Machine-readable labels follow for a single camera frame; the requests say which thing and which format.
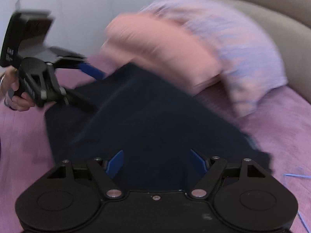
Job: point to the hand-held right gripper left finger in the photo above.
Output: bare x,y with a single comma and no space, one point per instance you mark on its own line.
116,162

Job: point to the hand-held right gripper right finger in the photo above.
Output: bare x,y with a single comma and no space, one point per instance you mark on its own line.
198,162

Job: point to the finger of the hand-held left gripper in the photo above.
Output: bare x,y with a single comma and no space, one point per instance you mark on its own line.
80,99
93,72

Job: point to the black hoodie with white stripes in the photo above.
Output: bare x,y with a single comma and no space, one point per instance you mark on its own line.
150,126

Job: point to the thin blue clothes hanger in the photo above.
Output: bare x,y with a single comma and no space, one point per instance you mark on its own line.
295,174

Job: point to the person's left hand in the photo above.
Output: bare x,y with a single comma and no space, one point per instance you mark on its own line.
23,103

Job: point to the folded pink blanket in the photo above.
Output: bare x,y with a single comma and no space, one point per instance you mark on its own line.
158,46

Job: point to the purple quilted bed cover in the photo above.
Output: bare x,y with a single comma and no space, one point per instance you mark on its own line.
279,131

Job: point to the pink floral pillow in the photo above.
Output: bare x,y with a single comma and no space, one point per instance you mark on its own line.
238,53

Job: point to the beige padded headboard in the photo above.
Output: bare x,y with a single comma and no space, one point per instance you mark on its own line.
286,17

